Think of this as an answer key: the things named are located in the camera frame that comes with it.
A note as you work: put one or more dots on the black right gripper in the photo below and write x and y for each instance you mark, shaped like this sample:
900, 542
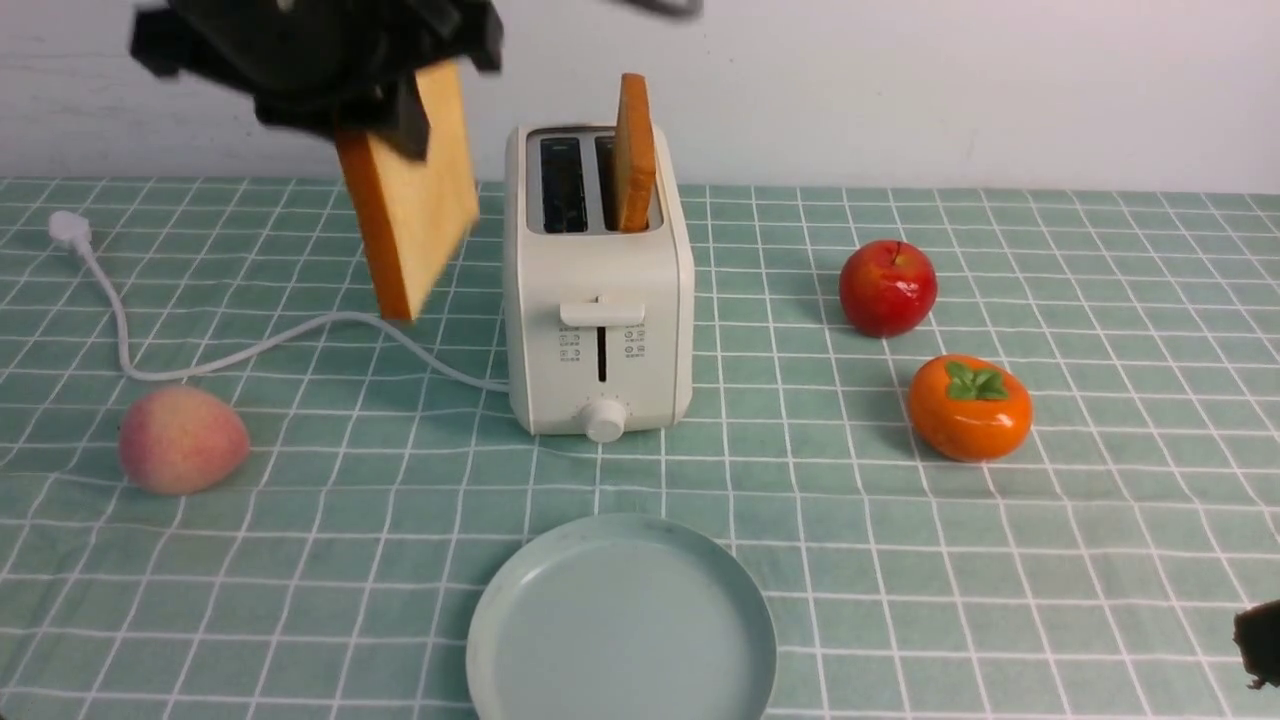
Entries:
1256, 634

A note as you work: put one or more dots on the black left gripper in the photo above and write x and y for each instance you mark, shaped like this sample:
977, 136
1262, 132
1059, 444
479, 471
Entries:
348, 65

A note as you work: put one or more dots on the toast slice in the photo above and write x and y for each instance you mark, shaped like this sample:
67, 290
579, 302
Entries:
413, 214
635, 158

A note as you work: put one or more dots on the white two-slot toaster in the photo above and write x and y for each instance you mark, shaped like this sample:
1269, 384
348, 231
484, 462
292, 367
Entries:
599, 323

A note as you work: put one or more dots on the green checkered tablecloth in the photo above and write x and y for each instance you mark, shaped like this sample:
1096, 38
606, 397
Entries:
1094, 572

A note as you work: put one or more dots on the orange persimmon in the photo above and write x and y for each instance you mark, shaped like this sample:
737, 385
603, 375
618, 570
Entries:
967, 409

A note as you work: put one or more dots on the pink yellow peach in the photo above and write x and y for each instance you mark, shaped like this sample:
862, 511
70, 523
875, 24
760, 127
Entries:
180, 440

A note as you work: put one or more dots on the red apple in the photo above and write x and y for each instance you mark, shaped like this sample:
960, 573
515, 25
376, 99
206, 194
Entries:
887, 288

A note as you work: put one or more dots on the light green round plate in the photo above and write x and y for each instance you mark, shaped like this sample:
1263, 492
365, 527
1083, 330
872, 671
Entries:
621, 616

